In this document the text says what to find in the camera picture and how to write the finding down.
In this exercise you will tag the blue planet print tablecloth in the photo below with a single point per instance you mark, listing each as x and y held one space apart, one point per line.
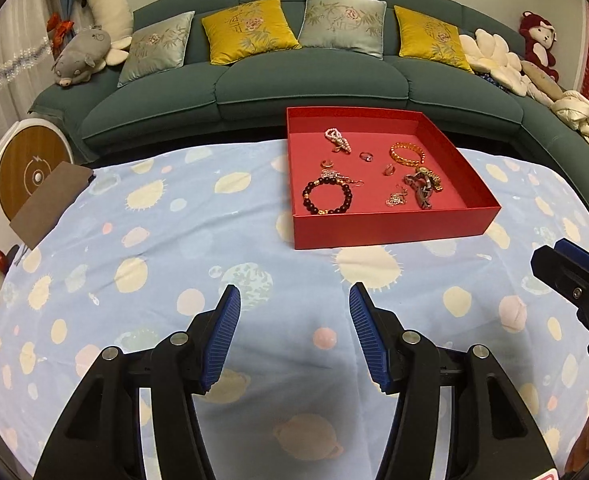
174 240

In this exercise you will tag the gold watch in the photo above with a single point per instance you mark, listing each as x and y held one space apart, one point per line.
433 177

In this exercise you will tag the yellow embroidered cushion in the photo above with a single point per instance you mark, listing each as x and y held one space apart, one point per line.
432 37
247 30

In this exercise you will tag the cream knotted cushion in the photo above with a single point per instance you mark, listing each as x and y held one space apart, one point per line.
582 120

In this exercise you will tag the brown plush toy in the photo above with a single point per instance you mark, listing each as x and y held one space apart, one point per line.
542 77

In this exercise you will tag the grey pig plush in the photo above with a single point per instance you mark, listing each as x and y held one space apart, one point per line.
82 57

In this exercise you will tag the red jewelry box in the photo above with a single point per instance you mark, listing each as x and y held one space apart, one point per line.
389 230

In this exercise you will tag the round white wooden stool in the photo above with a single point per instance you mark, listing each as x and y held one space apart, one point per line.
24 160

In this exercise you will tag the white cow plush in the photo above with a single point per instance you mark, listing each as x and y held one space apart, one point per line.
107 5

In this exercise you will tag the grey-green embroidered cushion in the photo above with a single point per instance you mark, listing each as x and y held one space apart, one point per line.
157 50

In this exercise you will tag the white flower cushion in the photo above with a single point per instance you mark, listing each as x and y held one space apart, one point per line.
494 60

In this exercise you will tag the white curtain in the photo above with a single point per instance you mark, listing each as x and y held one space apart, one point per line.
4 70

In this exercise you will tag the dark green sofa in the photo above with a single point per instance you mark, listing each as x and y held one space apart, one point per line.
314 90

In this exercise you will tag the silver hoop earring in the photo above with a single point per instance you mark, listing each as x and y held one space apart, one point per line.
388 170

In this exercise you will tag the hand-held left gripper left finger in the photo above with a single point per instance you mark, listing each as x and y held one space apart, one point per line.
224 330

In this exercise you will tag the brown cardboard piece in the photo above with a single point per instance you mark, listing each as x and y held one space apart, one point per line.
49 205

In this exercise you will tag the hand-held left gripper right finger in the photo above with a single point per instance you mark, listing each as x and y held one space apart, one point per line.
367 330

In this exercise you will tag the grey-blue embroidered cushion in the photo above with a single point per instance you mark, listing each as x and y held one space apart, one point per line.
344 22

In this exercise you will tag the red monkey plush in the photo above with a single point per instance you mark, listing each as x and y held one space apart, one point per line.
539 40

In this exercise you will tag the red curtain bow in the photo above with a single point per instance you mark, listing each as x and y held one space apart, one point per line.
60 30

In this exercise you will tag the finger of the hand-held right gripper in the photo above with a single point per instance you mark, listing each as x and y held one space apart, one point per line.
582 255
559 270

